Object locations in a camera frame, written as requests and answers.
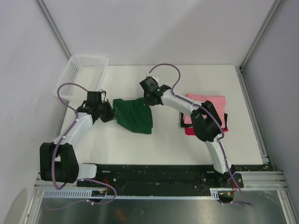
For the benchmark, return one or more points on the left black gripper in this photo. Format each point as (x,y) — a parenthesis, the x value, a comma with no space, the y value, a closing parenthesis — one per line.
(111,115)

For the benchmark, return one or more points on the aluminium frame post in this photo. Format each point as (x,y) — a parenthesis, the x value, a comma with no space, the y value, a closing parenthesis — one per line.
(273,11)
(53,27)

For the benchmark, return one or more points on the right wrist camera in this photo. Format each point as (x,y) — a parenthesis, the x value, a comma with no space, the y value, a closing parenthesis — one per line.
(151,86)

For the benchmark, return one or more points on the green t shirt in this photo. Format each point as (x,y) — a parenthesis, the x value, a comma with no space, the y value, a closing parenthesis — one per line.
(133,115)

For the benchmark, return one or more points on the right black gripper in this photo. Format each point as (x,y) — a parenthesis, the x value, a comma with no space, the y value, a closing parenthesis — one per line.
(147,102)

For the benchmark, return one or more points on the grey cable duct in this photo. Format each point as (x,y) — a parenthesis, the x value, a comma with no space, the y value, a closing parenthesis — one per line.
(98,194)

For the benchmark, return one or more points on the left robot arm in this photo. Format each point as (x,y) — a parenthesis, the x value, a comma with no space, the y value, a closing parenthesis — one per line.
(58,159)

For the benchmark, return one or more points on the left aluminium frame post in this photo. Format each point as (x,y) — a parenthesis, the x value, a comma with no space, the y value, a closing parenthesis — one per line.
(53,27)

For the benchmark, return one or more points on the black t shirt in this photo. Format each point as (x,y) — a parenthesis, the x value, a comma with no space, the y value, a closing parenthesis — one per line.
(184,124)

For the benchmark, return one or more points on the white plastic basket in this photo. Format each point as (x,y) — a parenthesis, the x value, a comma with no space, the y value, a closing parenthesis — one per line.
(84,70)

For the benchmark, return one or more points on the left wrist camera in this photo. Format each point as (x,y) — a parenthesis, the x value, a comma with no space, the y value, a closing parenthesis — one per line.
(95,98)

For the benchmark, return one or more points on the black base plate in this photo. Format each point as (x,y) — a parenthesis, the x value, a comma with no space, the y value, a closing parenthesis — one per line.
(166,180)

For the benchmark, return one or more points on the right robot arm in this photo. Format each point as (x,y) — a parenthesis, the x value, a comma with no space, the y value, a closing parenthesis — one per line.
(205,123)

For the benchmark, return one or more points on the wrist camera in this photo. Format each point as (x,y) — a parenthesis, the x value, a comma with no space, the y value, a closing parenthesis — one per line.
(151,86)
(95,98)

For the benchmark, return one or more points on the right aluminium frame post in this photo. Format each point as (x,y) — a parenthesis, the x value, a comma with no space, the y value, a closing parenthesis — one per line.
(273,11)

